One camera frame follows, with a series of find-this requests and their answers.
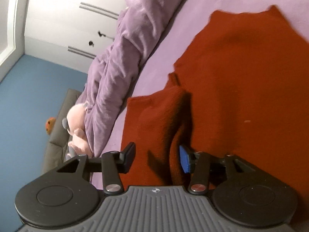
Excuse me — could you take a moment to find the white wardrobe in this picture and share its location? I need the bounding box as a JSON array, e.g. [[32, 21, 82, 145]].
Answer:
[[23, 0, 128, 74]]

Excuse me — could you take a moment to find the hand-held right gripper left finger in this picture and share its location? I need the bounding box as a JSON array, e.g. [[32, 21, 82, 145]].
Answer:
[[57, 142, 136, 196]]

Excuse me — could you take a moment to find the purple duvet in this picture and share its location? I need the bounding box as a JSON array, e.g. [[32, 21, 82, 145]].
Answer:
[[78, 0, 200, 183]]

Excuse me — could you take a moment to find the purple bed sheet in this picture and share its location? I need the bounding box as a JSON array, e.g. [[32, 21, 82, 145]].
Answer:
[[97, 0, 309, 160]]

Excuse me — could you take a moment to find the grey padded headboard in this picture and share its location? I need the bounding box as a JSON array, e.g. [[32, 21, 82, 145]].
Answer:
[[41, 88, 84, 174]]

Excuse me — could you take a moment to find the pink and grey plush toy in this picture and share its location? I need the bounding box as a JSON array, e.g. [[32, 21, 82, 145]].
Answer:
[[62, 103, 93, 160]]

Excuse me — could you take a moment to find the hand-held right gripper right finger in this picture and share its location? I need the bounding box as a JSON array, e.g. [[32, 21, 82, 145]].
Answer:
[[180, 145, 260, 195]]

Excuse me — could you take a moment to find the orange toy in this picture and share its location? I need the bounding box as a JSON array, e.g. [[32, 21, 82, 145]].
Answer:
[[45, 117, 56, 136]]

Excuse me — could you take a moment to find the dark red knit cardigan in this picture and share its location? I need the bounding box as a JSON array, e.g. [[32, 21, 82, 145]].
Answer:
[[120, 5, 309, 199]]

